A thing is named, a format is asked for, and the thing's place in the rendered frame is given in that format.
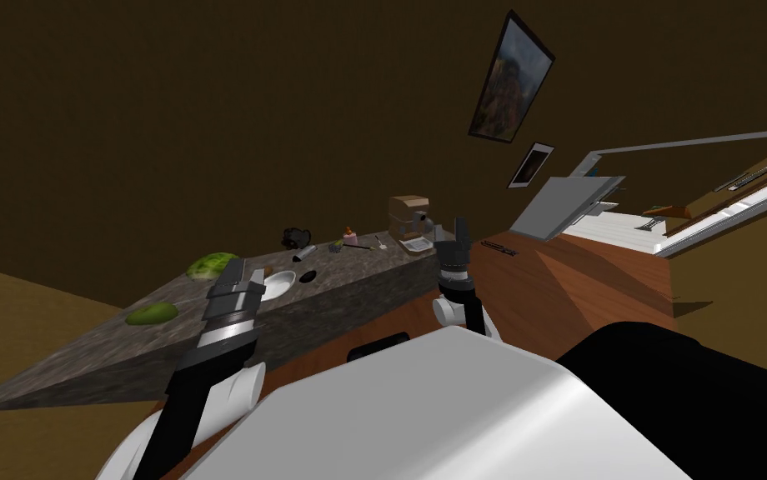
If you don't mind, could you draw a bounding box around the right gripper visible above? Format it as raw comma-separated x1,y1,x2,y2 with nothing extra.
433,216,474,271

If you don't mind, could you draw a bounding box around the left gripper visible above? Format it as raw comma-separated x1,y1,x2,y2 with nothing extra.
203,257,267,324

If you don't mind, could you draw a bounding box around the white bowl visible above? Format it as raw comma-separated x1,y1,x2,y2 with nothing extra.
259,269,298,303

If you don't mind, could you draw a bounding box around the green lettuce head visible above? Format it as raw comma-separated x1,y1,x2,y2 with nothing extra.
186,251,241,282

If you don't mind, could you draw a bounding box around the dark knife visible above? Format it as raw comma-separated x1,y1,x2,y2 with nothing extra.
479,239,520,258

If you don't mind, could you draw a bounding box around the brown coffee machine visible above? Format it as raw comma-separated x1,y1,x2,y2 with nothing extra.
387,194,438,258

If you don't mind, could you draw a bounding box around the black lumpy object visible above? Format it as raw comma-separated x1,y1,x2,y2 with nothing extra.
280,227,313,252

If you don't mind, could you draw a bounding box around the small white framed picture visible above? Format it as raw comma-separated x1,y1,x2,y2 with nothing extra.
506,140,557,191

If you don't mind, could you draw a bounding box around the green oblong vegetable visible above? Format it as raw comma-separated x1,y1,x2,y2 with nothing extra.
124,301,181,328

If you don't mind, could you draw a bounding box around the grey flat panel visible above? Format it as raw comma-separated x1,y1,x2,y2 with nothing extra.
508,174,628,243

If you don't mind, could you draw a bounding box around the brown wooden table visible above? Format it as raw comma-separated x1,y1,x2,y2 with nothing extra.
469,229,679,364

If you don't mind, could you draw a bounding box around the large dark framed picture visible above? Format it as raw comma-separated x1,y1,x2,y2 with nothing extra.
467,9,557,145

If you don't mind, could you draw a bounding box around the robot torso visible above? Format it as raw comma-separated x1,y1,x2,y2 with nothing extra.
182,325,693,480

